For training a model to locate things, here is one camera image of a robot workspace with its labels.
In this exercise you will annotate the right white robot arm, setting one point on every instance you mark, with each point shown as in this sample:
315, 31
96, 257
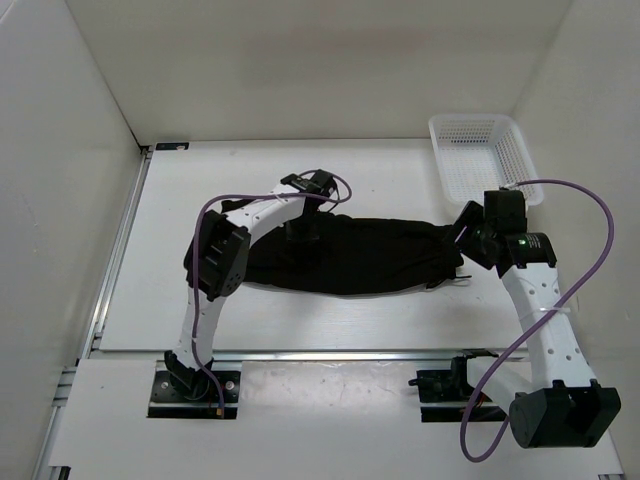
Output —
543, 384

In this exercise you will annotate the black trousers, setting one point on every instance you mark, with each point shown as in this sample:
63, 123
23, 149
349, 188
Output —
355, 256

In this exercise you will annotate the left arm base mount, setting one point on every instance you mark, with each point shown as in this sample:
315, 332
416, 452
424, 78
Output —
169, 399

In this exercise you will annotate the white plastic mesh basket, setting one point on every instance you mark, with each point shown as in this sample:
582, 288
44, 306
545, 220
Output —
478, 152

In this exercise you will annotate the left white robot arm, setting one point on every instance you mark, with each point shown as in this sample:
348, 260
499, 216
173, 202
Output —
217, 258

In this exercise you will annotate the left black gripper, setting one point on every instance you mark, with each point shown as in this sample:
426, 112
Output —
308, 235

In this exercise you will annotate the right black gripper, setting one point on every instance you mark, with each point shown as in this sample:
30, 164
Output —
471, 216

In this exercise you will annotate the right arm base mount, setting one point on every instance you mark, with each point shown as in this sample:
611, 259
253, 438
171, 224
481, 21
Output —
443, 392

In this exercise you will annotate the aluminium front rail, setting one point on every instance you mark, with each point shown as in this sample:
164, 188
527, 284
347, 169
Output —
346, 355

